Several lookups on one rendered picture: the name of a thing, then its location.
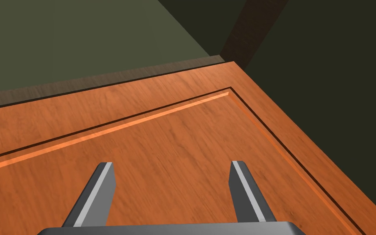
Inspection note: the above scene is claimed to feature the orange wooden door leaf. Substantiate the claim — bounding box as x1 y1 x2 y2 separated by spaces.
0 60 376 235

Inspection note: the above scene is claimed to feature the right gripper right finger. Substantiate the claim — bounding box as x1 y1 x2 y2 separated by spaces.
228 160 277 223

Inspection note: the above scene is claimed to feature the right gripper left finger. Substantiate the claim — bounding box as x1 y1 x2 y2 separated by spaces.
62 162 116 228

